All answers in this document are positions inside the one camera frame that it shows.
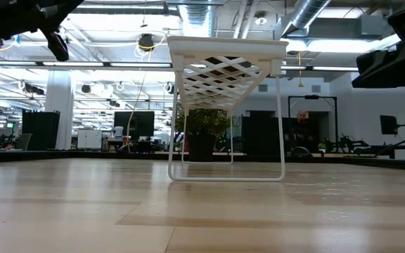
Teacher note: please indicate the green potted plant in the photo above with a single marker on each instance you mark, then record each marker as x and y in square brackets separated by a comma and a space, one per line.
[202, 123]

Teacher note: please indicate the black overhead camera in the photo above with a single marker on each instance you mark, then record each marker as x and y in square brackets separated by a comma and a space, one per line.
[146, 41]

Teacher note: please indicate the black aluminium table frame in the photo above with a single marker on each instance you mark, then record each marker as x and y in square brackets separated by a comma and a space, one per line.
[48, 154]

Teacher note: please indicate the person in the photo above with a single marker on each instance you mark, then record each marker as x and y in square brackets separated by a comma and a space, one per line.
[302, 131]

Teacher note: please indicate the black camera box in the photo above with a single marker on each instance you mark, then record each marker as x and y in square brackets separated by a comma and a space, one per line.
[389, 124]

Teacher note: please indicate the black metal frame stand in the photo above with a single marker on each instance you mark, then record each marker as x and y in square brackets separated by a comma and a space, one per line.
[311, 96]

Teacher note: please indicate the black partition wall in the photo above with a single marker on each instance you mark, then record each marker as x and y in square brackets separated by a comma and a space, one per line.
[265, 133]

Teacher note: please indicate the white building column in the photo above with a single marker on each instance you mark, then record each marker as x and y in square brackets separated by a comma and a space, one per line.
[59, 112]

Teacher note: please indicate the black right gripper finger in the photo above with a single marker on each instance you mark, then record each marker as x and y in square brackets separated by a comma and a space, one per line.
[389, 70]

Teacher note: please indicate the silver ribbed ventilation duct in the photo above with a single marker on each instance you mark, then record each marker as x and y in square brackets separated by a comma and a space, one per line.
[197, 17]

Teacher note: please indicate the grey chair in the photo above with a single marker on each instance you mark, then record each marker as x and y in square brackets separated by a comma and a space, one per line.
[23, 141]

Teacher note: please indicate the black robot equipment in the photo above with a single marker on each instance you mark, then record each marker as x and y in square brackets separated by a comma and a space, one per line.
[357, 144]

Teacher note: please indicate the black partition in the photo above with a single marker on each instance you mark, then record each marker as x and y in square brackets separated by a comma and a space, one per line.
[40, 130]

